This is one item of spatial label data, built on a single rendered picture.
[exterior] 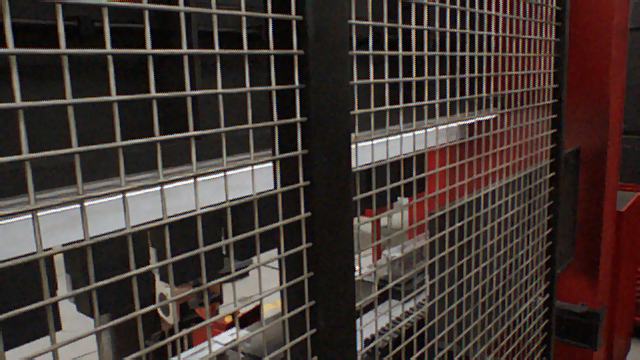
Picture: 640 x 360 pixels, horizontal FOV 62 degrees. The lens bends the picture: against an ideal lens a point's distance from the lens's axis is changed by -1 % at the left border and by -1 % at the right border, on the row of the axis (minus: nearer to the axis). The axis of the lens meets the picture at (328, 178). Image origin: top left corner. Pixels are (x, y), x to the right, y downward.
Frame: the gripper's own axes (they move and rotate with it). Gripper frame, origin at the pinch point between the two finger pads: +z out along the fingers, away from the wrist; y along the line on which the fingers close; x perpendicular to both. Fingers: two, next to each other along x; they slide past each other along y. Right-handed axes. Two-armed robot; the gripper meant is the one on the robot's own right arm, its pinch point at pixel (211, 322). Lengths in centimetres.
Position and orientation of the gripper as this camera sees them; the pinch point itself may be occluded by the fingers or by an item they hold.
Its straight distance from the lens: 198.2
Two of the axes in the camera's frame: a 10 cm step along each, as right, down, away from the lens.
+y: 8.3, -1.7, -5.2
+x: 4.9, -1.9, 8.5
